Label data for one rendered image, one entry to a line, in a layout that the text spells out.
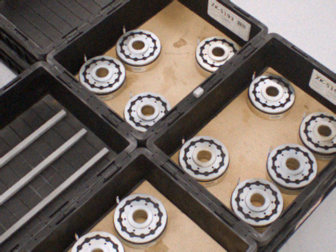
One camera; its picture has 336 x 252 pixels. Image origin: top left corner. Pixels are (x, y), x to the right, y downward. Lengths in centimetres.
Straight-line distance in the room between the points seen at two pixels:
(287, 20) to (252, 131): 47
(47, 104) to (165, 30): 33
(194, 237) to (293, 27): 71
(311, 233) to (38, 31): 78
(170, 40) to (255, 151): 35
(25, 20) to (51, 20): 6
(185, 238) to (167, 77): 39
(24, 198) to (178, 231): 32
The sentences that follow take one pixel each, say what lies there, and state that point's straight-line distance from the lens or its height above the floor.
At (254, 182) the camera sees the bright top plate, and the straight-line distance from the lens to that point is 125.
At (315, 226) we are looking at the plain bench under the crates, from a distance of 141.
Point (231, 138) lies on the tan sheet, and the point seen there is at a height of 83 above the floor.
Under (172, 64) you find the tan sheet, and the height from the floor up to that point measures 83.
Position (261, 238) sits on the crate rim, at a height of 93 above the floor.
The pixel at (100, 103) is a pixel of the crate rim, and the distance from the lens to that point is 126.
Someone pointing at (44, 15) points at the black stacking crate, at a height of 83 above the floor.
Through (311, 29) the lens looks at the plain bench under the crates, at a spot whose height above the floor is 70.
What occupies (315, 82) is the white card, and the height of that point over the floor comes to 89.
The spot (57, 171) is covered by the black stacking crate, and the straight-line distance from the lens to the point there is 131.
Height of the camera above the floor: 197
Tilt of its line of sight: 56 degrees down
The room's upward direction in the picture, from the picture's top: 2 degrees clockwise
